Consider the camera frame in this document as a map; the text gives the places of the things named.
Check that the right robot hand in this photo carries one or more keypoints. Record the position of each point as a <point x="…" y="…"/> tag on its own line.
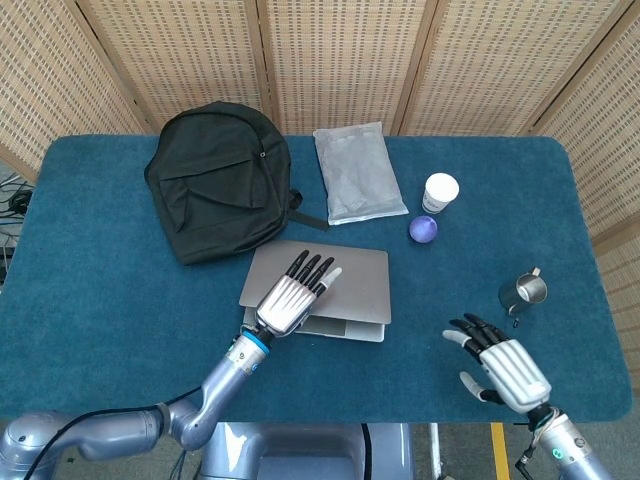
<point x="505" y="365"/>

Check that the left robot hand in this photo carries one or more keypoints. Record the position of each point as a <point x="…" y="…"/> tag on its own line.
<point x="292" y="300"/>

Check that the silver laptop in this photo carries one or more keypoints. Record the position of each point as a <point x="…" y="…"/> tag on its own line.
<point x="350" y="285"/>

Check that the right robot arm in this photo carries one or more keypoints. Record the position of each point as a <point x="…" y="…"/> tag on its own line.
<point x="570" y="445"/>

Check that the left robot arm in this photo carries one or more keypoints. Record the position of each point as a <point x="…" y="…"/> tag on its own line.
<point x="165" y="405"/>

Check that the stainless steel milk pitcher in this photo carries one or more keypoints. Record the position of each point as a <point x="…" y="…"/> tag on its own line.
<point x="522" y="295"/>

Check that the black fabric backpack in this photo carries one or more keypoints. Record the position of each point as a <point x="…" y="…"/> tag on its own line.
<point x="220" y="185"/>

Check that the grey plastic zip pouch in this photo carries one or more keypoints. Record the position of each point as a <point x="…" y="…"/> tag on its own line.
<point x="357" y="175"/>

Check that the purple ball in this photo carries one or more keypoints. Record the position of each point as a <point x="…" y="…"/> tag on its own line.
<point x="423" y="230"/>

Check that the robot torso base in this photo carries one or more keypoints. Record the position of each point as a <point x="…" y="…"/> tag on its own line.
<point x="305" y="452"/>

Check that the blue carpet table mat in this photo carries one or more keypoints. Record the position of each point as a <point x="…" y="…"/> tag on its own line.
<point x="125" y="310"/>

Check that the white paper cup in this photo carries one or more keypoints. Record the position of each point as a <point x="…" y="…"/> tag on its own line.
<point x="440" y="192"/>

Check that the woven bamboo folding screen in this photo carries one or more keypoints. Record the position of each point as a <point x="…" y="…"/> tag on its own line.
<point x="340" y="60"/>

